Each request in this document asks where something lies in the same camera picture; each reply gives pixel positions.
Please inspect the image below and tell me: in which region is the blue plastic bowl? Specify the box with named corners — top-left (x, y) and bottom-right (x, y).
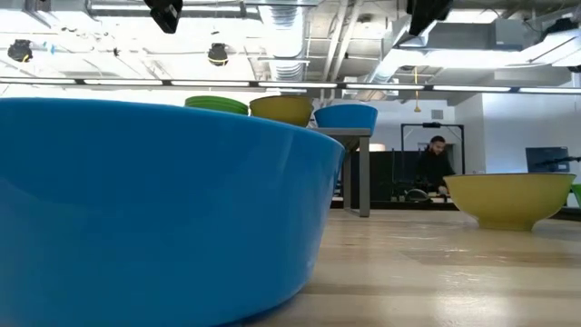
top-left (0, 96), bottom-right (346, 327)
top-left (313, 104), bottom-right (379, 135)

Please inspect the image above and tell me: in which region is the black ceiling-hung device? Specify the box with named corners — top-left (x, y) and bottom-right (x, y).
top-left (6, 38), bottom-right (34, 64)
top-left (207, 42), bottom-right (230, 67)

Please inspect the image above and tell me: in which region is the overhead LED light bar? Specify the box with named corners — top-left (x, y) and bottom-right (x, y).
top-left (0, 76), bottom-right (581, 94)

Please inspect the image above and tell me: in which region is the person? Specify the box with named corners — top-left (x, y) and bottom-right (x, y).
top-left (413, 134), bottom-right (457, 195)

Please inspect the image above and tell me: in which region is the grey perforated metal shelf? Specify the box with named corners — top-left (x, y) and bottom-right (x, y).
top-left (310, 126), bottom-right (372, 218)

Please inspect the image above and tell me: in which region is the smooth silver ceiling duct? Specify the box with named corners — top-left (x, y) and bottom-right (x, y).
top-left (362, 0), bottom-right (458, 92)

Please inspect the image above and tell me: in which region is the yellow hanging cord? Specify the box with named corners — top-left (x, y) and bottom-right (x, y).
top-left (412, 65), bottom-right (422, 114)

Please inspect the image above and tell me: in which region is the black background gantry frame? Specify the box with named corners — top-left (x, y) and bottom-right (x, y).
top-left (399, 121), bottom-right (466, 201)

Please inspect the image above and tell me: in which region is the corrugated silver ceiling duct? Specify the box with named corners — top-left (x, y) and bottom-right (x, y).
top-left (258, 0), bottom-right (314, 83)

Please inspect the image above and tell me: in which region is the black partition wall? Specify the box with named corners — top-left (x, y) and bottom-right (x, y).
top-left (368, 149), bottom-right (455, 203)

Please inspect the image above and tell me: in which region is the dark wall monitor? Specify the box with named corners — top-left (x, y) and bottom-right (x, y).
top-left (525, 146), bottom-right (571, 173)

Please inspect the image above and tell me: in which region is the black aluminium rig frame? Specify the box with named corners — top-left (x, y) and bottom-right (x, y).
top-left (330, 199), bottom-right (581, 223)

